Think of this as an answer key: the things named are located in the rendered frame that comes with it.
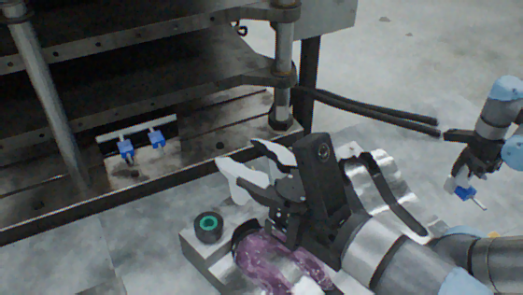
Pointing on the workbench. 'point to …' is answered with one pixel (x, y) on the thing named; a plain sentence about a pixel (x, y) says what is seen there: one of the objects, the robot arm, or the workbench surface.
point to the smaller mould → (106, 288)
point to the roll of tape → (208, 227)
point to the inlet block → (463, 192)
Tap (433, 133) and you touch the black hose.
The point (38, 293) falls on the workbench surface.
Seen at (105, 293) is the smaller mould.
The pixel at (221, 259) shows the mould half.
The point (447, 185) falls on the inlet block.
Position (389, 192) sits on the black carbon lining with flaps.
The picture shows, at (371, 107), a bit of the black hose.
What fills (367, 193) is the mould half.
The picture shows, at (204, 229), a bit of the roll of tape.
